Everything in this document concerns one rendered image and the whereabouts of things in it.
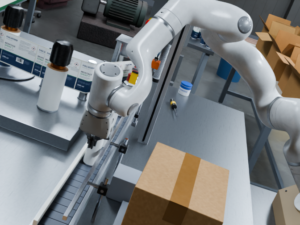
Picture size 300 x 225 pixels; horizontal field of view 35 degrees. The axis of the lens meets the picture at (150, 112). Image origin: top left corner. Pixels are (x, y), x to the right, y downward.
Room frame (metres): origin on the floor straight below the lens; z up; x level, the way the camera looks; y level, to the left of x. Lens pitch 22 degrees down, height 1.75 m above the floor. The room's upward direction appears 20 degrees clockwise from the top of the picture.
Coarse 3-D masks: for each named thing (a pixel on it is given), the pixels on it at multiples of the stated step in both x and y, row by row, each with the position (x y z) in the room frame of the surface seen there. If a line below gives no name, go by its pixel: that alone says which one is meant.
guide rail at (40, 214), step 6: (84, 150) 1.50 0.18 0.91; (78, 156) 1.44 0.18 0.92; (78, 162) 1.43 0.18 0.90; (72, 168) 1.36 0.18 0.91; (66, 174) 1.31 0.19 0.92; (60, 180) 1.27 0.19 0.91; (66, 180) 1.30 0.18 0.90; (60, 186) 1.23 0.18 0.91; (54, 192) 1.19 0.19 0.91; (48, 198) 1.16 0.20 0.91; (48, 204) 1.13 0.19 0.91; (42, 210) 1.09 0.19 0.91; (36, 216) 1.06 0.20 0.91; (42, 216) 1.09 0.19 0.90; (36, 222) 1.04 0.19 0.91
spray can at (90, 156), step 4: (100, 140) 1.47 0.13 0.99; (96, 144) 1.46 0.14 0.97; (100, 144) 1.47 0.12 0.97; (88, 148) 1.47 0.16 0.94; (92, 148) 1.46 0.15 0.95; (96, 148) 1.46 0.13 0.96; (100, 148) 1.48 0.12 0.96; (88, 152) 1.46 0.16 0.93; (92, 152) 1.46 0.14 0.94; (96, 152) 1.47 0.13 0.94; (84, 156) 1.47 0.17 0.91; (88, 156) 1.46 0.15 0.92; (92, 156) 1.46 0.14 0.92; (96, 156) 1.47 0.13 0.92; (84, 160) 1.47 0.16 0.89; (88, 160) 1.46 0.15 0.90; (92, 160) 1.46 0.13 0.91; (88, 164) 1.46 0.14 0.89; (92, 164) 1.47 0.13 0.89
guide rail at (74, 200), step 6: (120, 120) 1.75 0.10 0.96; (114, 132) 1.62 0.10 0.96; (108, 144) 1.51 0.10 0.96; (102, 150) 1.45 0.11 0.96; (102, 156) 1.42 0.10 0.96; (96, 162) 1.36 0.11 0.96; (90, 174) 1.28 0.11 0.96; (84, 180) 1.24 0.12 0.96; (84, 186) 1.21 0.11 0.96; (78, 192) 1.16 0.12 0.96; (78, 198) 1.15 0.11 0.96; (72, 204) 1.10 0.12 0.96; (66, 210) 1.07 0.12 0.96; (66, 216) 1.04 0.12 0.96
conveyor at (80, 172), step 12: (84, 168) 1.44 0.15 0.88; (96, 168) 1.47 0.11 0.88; (72, 180) 1.34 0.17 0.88; (60, 192) 1.25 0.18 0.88; (72, 192) 1.28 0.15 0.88; (84, 192) 1.30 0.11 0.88; (60, 204) 1.20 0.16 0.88; (48, 216) 1.12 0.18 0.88; (60, 216) 1.14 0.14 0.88; (72, 216) 1.16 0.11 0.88
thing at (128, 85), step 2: (128, 74) 1.98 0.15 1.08; (130, 74) 1.97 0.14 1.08; (128, 76) 1.97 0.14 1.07; (128, 78) 1.97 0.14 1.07; (126, 80) 1.98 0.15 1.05; (128, 80) 1.97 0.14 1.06; (124, 82) 1.97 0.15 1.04; (126, 82) 1.97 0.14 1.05; (128, 82) 1.97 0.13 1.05; (124, 84) 1.96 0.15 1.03; (126, 84) 1.96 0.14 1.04; (128, 84) 1.96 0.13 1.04; (130, 84) 1.96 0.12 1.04; (132, 84) 1.97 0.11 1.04; (124, 86) 1.96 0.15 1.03; (126, 86) 1.96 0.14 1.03; (128, 86) 1.96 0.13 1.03; (130, 86) 1.96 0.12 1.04; (132, 86) 1.96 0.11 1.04; (128, 88) 1.96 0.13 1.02; (130, 88) 1.96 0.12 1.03; (118, 116) 1.96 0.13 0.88; (120, 116) 1.96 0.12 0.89
